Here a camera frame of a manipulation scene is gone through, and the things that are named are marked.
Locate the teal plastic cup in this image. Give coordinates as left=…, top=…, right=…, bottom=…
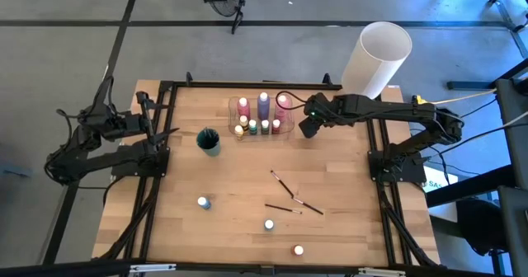
left=196, top=127, right=222, bottom=159

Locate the black floor cable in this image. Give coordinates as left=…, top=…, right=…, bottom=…
left=460, top=98, right=498, bottom=120

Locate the tall pink apple-label bottle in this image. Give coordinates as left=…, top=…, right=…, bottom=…
left=273, top=95, right=290, bottom=124

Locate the white printed box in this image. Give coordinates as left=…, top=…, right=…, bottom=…
left=422, top=165, right=459, bottom=194

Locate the clear plastic bin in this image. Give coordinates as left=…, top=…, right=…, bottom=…
left=228, top=93, right=296, bottom=143

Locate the yellow power strip cord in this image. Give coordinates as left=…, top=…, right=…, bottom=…
left=414, top=87, right=498, bottom=110

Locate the tall lavender paint bottle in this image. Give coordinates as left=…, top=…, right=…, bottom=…
left=257, top=92, right=272, bottom=122

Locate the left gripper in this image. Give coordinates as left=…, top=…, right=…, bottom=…
left=118, top=91, right=181, bottom=146

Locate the tall salmon pink paint bottle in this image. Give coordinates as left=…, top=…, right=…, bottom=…
left=237, top=96, right=252, bottom=121

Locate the white shade table lamp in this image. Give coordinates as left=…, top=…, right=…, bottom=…
left=340, top=21, right=413, bottom=101

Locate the grey wheeled stand base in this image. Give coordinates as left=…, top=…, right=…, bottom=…
left=488, top=0, right=528, bottom=34

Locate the white frame bracket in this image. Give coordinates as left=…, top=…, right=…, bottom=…
left=357, top=266, right=406, bottom=277
left=130, top=262, right=177, bottom=274

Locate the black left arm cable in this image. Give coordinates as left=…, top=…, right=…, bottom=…
left=95, top=75, right=117, bottom=118

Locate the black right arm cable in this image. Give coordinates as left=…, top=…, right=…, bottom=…
left=275, top=90, right=309, bottom=111

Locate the black office chair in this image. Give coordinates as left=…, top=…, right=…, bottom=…
left=428, top=197, right=508, bottom=257

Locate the thin black paint brush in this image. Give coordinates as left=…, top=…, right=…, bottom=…
left=270, top=169, right=295, bottom=199
left=293, top=197, right=325, bottom=216
left=264, top=203, right=304, bottom=215

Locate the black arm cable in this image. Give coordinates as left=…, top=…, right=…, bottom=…
left=95, top=75, right=117, bottom=118
left=275, top=90, right=309, bottom=111

